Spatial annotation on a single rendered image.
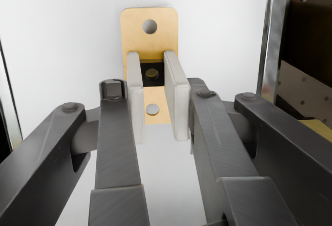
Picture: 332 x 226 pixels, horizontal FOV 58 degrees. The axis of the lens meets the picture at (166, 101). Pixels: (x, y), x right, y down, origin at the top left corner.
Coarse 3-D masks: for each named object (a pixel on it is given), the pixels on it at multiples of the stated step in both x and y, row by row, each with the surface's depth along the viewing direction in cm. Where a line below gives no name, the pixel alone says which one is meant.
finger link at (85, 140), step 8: (88, 112) 13; (96, 112) 13; (88, 120) 12; (96, 120) 12; (80, 128) 12; (88, 128) 12; (96, 128) 12; (72, 136) 12; (80, 136) 12; (88, 136) 12; (96, 136) 13; (72, 144) 12; (80, 144) 12; (88, 144) 13; (96, 144) 13; (72, 152) 12; (80, 152) 13
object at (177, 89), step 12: (168, 60) 18; (168, 72) 17; (180, 72) 15; (168, 84) 17; (180, 84) 14; (168, 96) 17; (180, 96) 14; (168, 108) 18; (180, 108) 14; (180, 120) 14; (180, 132) 15
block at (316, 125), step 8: (280, 96) 31; (280, 104) 29; (288, 104) 29; (288, 112) 28; (296, 112) 28; (304, 120) 25; (312, 120) 25; (312, 128) 24; (320, 128) 24; (328, 128) 24; (328, 136) 23
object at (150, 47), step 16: (128, 16) 19; (144, 16) 19; (160, 16) 19; (176, 16) 20; (128, 32) 20; (144, 32) 20; (160, 32) 20; (176, 32) 20; (128, 48) 20; (144, 48) 20; (160, 48) 20; (176, 48) 20; (144, 64) 20; (160, 64) 20; (144, 80) 20; (160, 80) 20; (144, 96) 22; (160, 96) 22; (160, 112) 22
